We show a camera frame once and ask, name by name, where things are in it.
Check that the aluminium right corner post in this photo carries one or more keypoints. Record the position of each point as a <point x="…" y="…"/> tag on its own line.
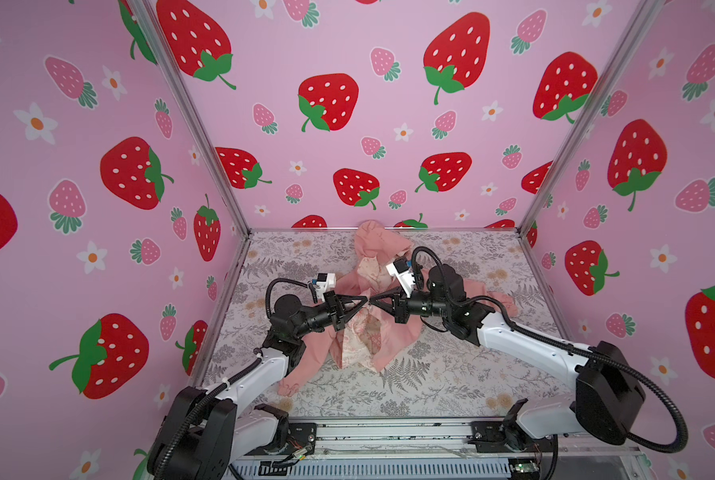
<point x="636" y="31"/>

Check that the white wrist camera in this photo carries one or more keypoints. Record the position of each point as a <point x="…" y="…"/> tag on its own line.
<point x="402" y="270"/>
<point x="324" y="282"/>

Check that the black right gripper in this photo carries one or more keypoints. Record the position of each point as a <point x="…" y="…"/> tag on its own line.
<point x="398" y="302"/>

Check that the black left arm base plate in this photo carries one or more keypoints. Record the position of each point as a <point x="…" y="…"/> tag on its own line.
<point x="290" y="437"/>

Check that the aluminium left corner post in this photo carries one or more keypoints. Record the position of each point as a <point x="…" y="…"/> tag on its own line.
<point x="154" y="35"/>

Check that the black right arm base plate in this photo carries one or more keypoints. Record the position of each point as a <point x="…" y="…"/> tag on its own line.
<point x="502" y="436"/>

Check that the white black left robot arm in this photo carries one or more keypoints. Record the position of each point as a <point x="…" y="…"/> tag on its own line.
<point x="208" y="429"/>

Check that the pink hooded zip jacket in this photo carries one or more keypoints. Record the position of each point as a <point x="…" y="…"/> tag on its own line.
<point x="372" y="339"/>

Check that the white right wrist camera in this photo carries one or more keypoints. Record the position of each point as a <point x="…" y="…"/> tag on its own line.
<point x="402" y="270"/>

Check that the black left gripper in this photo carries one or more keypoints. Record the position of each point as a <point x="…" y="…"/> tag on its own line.
<point x="341" y="318"/>

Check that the aluminium corner post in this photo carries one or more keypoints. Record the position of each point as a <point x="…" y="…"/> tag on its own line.
<point x="636" y="31"/>
<point x="154" y="35"/>

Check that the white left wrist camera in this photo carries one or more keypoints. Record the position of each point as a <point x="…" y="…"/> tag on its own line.
<point x="324" y="282"/>

